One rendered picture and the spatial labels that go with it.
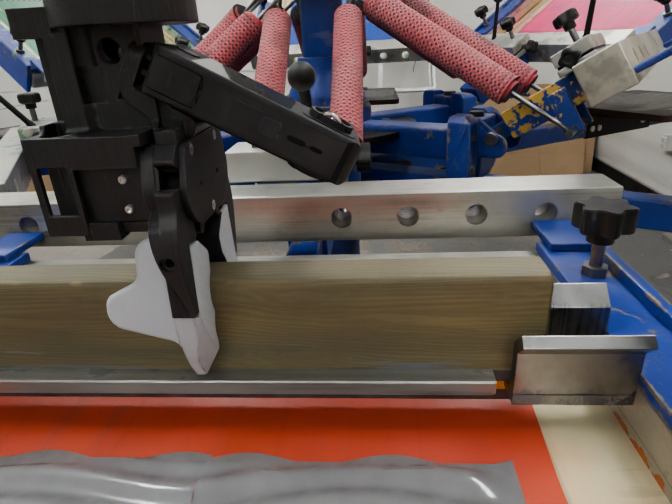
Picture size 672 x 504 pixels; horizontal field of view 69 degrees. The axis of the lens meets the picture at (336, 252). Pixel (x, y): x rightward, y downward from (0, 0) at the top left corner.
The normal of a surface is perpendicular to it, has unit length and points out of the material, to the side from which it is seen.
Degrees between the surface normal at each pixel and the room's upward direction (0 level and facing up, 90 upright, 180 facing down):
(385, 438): 0
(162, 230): 71
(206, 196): 90
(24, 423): 0
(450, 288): 90
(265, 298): 90
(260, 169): 90
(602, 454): 0
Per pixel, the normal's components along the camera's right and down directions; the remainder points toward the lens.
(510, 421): -0.05, -0.91
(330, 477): -0.04, -0.77
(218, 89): -0.01, 0.39
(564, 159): -0.08, 0.11
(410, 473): -0.15, -0.60
